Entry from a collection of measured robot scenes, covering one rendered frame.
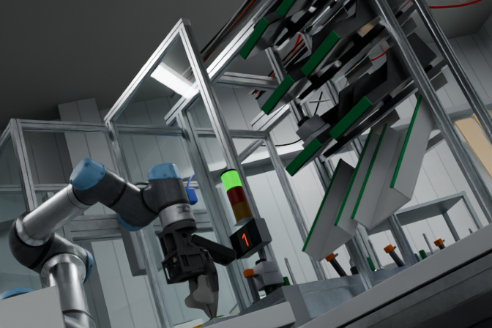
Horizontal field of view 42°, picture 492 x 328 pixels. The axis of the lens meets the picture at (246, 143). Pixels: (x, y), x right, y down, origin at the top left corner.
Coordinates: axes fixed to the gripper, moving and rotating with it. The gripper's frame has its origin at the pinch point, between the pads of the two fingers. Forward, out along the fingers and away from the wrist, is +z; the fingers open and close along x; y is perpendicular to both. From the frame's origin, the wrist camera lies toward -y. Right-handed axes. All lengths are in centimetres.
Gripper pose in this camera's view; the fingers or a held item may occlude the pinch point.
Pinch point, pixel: (214, 312)
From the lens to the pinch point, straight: 141.0
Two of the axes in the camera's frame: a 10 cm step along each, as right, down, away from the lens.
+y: -7.6, -0.2, -6.5
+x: 5.6, -5.2, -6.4
